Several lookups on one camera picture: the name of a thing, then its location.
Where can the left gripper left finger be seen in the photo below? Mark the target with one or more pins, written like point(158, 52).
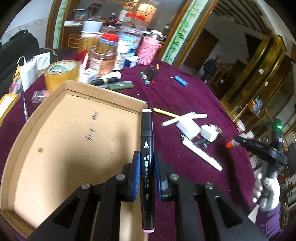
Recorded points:
point(119, 207)

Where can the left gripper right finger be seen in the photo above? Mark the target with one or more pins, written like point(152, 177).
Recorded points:
point(177, 189)

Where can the black art marker pink cap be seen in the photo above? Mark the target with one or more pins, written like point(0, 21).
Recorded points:
point(147, 165)

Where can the white marker pen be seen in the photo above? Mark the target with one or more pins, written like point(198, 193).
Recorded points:
point(200, 153)

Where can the orange tip glue tube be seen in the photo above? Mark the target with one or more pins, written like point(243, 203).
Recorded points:
point(232, 144)

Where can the yellow pencil pen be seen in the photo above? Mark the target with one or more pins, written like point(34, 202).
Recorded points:
point(157, 110)

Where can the gloved right hand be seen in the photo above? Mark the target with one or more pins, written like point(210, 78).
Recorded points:
point(266, 192)

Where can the maroon velvet tablecloth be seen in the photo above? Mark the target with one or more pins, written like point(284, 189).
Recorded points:
point(237, 178)

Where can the white charger cube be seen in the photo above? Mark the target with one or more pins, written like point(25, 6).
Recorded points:
point(188, 128)

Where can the cardboard tray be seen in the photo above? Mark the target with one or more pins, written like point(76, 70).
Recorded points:
point(80, 133)

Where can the thin white pen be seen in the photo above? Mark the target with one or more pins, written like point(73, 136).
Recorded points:
point(191, 116)

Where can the green pocket knife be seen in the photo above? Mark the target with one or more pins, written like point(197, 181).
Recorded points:
point(120, 86)

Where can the blue lighter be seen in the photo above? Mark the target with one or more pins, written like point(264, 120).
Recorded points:
point(180, 80)

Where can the black lipstick tube gold band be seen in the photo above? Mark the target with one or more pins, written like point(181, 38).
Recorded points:
point(104, 81)

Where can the white tube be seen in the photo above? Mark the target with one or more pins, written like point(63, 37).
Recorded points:
point(116, 74)

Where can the bundle of black markers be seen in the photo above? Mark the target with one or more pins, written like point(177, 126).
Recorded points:
point(149, 74)

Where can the small white barcode box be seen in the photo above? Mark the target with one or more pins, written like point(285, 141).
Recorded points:
point(87, 75)

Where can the blue white small box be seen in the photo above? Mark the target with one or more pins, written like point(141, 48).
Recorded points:
point(132, 61)

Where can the glass jar copper label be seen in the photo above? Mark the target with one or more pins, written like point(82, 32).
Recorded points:
point(102, 63)

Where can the yellow packing tape roll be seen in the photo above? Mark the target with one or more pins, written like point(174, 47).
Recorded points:
point(59, 72)

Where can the white plastic tub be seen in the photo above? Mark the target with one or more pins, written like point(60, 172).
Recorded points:
point(122, 50)

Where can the pink woven basket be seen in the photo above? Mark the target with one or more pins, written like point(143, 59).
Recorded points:
point(148, 49)

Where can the red lid plastic jar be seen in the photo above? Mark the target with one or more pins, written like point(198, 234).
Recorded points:
point(108, 44)

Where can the blue snack bag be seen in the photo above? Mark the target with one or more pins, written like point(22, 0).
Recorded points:
point(133, 40)

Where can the white paper bag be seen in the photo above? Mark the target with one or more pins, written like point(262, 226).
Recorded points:
point(29, 70)

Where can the black sofa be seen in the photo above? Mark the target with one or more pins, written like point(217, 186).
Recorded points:
point(20, 44)

